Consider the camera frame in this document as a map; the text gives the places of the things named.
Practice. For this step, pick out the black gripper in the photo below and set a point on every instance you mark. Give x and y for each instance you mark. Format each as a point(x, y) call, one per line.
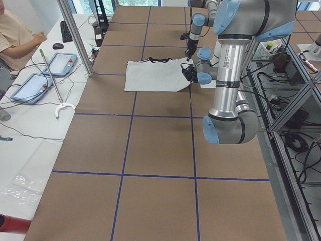
point(191, 43)
point(192, 75)

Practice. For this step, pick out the grey cartoon print t-shirt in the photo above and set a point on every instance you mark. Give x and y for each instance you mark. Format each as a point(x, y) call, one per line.
point(155, 75)

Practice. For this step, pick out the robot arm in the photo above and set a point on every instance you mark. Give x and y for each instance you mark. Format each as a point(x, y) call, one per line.
point(198, 21)
point(237, 25)

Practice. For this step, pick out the black box with label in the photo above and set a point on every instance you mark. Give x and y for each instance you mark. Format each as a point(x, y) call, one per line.
point(98, 34)

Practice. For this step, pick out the black keyboard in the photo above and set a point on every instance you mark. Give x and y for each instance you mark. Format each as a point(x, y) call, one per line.
point(66, 35)

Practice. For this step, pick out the far teach pendant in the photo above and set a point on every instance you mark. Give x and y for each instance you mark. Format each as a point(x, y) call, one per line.
point(61, 64)

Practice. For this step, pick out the teach pendant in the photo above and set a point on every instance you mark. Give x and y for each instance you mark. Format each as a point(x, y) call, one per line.
point(61, 64)
point(33, 89)

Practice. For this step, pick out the reacher stick white hook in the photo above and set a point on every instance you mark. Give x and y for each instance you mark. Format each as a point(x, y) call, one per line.
point(62, 104)

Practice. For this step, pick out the black computer mouse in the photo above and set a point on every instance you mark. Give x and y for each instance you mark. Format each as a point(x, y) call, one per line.
point(57, 46)

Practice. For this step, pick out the near teach pendant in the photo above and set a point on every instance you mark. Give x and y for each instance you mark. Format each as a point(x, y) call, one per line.
point(33, 89)

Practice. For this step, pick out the seated person beige shirt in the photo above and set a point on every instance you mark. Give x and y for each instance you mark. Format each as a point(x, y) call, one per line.
point(18, 43)

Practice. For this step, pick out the clear plastic bag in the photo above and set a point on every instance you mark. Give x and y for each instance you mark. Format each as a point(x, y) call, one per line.
point(24, 190)

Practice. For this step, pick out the red fire extinguisher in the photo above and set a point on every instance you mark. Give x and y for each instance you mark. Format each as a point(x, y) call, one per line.
point(15, 225)

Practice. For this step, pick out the aluminium frame post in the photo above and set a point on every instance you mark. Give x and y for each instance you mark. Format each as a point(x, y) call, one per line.
point(68, 17)

